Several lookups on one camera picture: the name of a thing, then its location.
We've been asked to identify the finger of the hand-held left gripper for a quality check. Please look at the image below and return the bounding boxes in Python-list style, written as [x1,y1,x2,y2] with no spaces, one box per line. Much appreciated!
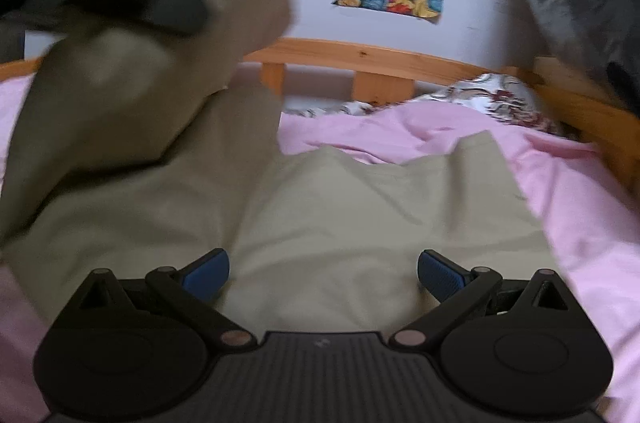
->
[111,0,210,37]

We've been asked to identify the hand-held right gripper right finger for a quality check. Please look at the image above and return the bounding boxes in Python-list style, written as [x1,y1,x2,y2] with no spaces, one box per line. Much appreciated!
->
[389,248,572,350]

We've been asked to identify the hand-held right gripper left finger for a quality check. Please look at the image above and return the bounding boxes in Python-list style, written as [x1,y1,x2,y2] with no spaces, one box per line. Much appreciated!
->
[76,248,259,350]

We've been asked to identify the beige brown olive hooded jacket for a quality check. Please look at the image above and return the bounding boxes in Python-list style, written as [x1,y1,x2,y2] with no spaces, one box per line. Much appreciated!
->
[0,0,559,340]

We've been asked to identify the pink blanket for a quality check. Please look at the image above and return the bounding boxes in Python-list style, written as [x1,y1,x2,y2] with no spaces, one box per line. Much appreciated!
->
[0,75,640,423]

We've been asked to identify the floral pillow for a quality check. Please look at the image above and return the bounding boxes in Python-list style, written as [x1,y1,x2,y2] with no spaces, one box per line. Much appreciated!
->
[284,72,567,137]

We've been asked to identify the wooden bed frame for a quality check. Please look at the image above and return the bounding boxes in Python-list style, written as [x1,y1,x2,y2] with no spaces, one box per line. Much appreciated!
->
[0,37,640,204]

